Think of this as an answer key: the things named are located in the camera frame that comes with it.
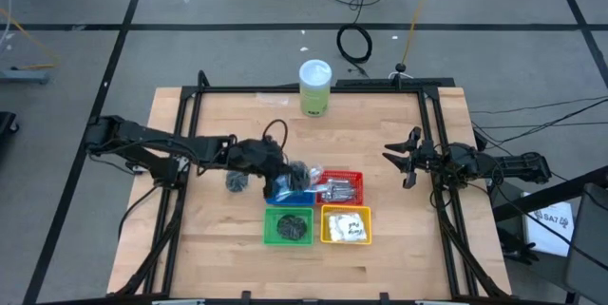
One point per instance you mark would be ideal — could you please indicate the empty clear plastic bag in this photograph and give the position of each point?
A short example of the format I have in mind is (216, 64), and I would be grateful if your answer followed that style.
(271, 100)

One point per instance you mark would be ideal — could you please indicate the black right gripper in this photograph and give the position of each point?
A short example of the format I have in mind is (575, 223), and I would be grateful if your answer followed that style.
(446, 160)

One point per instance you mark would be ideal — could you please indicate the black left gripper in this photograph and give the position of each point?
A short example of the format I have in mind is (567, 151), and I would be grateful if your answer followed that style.
(256, 158)

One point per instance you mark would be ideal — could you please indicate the green plastic basket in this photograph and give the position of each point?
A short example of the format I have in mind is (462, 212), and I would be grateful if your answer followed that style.
(266, 226)

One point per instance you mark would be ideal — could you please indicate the bagged blue toothbrush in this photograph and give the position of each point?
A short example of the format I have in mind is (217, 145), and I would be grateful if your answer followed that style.
(317, 173)

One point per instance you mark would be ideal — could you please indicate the clear bag of cotton balls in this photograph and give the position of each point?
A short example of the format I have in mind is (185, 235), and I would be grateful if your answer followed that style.
(347, 227)

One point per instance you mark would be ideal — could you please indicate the black diagonal metal bar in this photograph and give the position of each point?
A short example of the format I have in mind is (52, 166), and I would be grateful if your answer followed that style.
(546, 196)

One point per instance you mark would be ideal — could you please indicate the black floor caster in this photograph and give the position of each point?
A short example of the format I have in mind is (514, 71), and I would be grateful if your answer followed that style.
(5, 122)

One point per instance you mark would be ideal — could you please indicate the green disinfecting wipes canister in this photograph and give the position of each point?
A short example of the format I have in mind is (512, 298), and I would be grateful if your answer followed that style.
(315, 86)

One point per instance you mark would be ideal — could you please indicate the blue plastic basket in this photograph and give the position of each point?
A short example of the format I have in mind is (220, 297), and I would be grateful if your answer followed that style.
(285, 202)

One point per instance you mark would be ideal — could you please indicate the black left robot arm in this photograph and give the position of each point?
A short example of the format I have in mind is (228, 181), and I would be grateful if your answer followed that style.
(152, 141)

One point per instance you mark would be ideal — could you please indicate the grey floor base plate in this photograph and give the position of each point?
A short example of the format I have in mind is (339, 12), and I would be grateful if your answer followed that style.
(24, 77)

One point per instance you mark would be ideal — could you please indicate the black round post knob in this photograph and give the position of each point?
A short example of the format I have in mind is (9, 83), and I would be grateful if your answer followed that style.
(402, 68)

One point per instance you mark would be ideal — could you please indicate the white cardboard box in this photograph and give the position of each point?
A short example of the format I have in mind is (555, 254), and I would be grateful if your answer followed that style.
(551, 229)

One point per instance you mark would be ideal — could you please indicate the black metal table frame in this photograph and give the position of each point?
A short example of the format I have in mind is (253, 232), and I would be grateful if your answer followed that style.
(380, 89)

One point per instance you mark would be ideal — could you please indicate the yellow plastic basket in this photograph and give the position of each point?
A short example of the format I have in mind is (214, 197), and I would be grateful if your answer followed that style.
(323, 224)

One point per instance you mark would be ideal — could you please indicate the bagged black mesh pouf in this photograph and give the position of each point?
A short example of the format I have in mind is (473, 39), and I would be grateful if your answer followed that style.
(236, 181)
(292, 227)

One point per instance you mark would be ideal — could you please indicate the red plastic basket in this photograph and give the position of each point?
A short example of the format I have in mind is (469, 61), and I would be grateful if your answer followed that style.
(351, 174)

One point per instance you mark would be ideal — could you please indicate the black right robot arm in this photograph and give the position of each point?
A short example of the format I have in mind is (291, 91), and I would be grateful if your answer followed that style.
(513, 167)

